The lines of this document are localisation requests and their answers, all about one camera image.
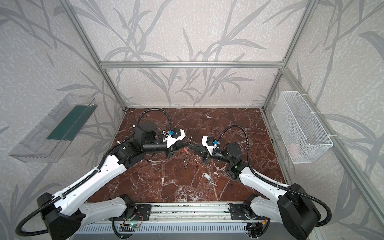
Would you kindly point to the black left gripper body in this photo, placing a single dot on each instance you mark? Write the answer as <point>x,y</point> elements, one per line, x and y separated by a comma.
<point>171,147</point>

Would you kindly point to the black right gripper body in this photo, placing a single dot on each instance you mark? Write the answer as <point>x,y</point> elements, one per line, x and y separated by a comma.
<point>205,152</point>

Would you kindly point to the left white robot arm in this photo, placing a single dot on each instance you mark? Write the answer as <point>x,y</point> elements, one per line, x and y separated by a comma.
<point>72,211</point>

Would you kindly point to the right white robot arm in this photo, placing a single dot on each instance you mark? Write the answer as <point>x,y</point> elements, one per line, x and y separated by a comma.
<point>288,205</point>

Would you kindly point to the key with light tag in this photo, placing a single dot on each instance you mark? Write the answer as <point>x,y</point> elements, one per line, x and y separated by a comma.
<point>207,177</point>

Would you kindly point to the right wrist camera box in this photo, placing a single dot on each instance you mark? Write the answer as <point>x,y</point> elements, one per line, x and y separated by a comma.
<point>211,144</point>

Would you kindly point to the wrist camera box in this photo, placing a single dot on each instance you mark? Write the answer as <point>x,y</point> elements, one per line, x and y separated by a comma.
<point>211,144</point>
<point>173,136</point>

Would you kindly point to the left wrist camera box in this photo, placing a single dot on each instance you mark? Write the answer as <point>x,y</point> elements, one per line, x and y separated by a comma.
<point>173,136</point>

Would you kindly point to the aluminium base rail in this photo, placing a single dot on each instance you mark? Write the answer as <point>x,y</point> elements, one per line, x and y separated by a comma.
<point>192,212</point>

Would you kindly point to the white wire mesh basket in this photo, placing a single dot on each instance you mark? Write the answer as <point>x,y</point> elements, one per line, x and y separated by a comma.
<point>301,131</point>

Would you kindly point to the white slotted cable duct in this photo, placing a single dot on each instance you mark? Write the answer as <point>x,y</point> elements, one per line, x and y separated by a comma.
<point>167,228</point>

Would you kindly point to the clear plastic wall bin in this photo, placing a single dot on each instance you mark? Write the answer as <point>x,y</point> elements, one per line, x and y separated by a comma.
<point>47,142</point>

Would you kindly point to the aluminium frame profiles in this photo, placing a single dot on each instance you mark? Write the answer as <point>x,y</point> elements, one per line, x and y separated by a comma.
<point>361,181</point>

